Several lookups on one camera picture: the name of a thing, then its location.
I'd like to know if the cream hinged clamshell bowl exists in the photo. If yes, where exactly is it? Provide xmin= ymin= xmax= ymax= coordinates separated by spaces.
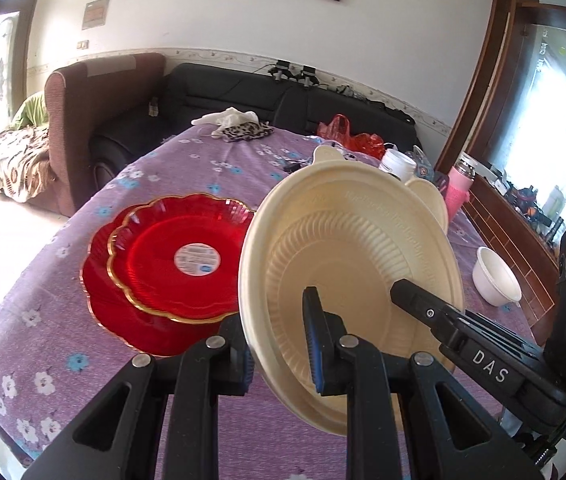
xmin=239 ymin=145 xmax=464 ymax=436

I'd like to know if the red glass plate with sticker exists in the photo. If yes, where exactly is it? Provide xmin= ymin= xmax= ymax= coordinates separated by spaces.
xmin=106 ymin=193 xmax=254 ymax=325

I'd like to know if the lower red glass plate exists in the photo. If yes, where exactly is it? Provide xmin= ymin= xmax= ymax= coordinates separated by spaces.
xmin=80 ymin=206 xmax=220 ymax=356

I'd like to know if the white paper bowl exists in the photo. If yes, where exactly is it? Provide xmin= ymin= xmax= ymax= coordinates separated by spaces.
xmin=472 ymin=247 xmax=522 ymax=308

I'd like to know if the purple floral tablecloth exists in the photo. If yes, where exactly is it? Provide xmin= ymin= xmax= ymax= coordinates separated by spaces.
xmin=0 ymin=127 xmax=534 ymax=479

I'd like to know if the pink sleeved bottle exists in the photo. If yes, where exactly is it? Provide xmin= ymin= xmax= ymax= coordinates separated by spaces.
xmin=445 ymin=152 xmax=476 ymax=221

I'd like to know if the white plastic jar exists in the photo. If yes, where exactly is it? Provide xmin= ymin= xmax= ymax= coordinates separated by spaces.
xmin=379 ymin=148 xmax=417 ymax=183

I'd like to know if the wooden cabinet with mirror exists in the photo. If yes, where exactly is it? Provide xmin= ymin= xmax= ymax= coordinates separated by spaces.
xmin=437 ymin=0 xmax=566 ymax=344

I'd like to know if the red plastic bag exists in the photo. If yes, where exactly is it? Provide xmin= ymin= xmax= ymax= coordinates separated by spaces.
xmin=317 ymin=114 xmax=386 ymax=160

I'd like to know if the leopard print cloth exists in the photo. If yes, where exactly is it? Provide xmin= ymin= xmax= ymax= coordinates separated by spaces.
xmin=221 ymin=122 xmax=274 ymax=143

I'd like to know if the white cloth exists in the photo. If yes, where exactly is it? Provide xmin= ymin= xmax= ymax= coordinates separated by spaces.
xmin=191 ymin=107 xmax=259 ymax=139

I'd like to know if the brown armchair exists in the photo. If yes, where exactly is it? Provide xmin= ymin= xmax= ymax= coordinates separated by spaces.
xmin=32 ymin=53 xmax=166 ymax=217

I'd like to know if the black leather sofa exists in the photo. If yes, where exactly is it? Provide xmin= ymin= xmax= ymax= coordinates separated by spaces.
xmin=89 ymin=63 xmax=421 ymax=188

